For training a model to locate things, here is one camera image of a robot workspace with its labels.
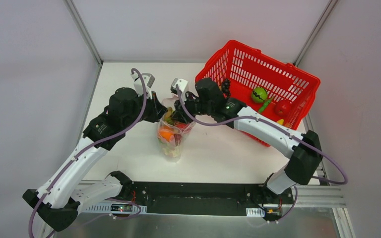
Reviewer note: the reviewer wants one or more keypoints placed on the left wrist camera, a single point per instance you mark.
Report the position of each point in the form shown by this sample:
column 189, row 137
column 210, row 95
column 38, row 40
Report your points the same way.
column 148, row 79

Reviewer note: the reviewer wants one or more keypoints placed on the green mangosteen fruit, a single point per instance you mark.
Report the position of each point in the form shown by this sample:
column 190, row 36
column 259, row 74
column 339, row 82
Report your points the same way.
column 259, row 95

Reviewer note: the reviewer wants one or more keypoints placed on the red apple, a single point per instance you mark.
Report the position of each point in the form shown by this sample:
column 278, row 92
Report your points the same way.
column 282, row 108
column 184, row 127

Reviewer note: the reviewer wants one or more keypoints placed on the dark grape bunch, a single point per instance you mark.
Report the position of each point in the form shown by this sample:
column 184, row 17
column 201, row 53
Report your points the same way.
column 225, row 88

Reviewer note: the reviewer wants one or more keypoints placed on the green lettuce leaf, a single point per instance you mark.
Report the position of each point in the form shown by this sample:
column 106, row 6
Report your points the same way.
column 172, row 152

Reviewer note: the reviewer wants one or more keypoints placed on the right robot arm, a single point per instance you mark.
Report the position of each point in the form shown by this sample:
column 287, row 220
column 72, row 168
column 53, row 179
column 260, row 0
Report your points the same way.
column 301, row 149

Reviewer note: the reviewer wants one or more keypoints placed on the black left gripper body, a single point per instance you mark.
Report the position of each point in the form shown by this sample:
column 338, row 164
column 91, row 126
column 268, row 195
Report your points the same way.
column 156, row 109

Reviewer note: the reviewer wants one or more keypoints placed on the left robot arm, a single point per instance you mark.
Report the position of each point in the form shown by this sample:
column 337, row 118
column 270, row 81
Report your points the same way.
column 58, row 202

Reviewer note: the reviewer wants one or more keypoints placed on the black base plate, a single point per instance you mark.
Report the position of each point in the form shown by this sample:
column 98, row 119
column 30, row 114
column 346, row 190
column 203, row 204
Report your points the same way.
column 212, row 199

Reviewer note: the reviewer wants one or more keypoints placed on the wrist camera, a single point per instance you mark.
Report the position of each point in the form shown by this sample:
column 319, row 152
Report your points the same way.
column 179, row 87
column 148, row 79

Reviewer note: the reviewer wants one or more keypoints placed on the red plastic basket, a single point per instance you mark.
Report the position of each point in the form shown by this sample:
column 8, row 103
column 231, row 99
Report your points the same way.
column 248, row 68

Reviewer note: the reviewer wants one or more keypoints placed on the orange fruit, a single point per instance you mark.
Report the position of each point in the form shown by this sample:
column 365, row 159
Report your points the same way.
column 166, row 135

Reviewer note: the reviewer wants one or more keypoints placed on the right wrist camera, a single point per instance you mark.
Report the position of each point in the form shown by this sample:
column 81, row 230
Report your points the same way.
column 179, row 87

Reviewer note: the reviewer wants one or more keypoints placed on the clear zip top bag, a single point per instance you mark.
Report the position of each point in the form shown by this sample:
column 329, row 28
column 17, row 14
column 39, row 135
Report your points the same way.
column 179, row 136

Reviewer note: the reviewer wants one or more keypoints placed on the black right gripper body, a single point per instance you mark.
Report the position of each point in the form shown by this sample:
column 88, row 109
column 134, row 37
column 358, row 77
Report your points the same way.
column 183, row 107

